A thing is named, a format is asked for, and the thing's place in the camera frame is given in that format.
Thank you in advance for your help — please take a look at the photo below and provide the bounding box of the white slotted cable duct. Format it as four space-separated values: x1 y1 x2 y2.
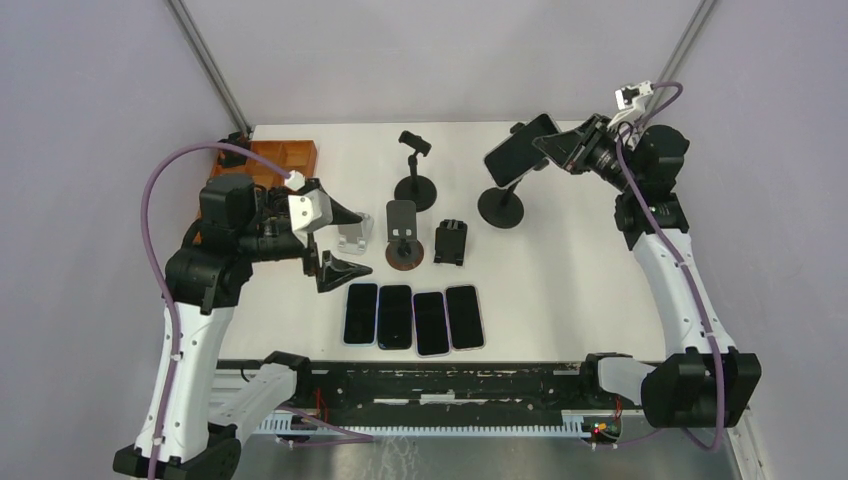
254 412 591 439

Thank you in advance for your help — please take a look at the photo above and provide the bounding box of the aluminium frame rail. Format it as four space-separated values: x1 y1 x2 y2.
164 0 252 136
646 0 720 118

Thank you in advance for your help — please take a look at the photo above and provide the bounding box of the silver folding phone stand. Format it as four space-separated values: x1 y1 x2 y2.
337 212 374 255

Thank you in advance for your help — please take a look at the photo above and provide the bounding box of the small black orange clamp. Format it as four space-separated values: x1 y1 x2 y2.
217 132 250 169

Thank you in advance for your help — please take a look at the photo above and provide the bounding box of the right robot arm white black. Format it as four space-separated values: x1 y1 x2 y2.
532 115 762 429

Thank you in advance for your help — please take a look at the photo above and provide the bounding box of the black phone dark case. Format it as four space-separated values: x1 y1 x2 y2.
376 285 413 350

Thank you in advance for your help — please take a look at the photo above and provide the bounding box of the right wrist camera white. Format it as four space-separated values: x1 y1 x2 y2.
607 80 654 132

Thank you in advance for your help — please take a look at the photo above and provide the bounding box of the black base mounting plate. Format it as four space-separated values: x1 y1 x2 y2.
215 359 645 429

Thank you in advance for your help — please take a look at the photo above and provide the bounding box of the black folding phone stand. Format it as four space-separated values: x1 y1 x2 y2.
434 219 468 267

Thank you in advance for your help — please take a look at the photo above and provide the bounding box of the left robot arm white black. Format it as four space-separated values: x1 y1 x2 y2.
113 174 370 479

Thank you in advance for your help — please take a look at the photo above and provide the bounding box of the phone with light blue case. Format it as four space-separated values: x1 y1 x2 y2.
342 283 379 345

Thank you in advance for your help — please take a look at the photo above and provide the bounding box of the aluminium frame rail right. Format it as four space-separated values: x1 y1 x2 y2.
646 0 720 118

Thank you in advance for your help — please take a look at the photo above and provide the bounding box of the aluminium frame rail left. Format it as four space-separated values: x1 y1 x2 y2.
164 0 252 136

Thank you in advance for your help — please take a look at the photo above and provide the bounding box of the phone stand brown round base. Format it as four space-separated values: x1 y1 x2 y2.
385 200 424 271

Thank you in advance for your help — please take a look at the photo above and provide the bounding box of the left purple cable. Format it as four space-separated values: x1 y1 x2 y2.
141 142 372 480

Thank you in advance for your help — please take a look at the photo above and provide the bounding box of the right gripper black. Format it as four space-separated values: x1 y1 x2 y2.
533 113 642 194

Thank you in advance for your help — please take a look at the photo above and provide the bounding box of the wooden compartment tray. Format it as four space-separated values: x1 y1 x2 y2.
210 139 317 216

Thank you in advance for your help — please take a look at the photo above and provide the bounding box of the phone with white case centre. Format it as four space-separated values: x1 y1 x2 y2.
412 292 451 357

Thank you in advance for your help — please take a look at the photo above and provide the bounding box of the phone with white case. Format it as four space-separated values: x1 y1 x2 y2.
483 113 560 188
412 292 451 357

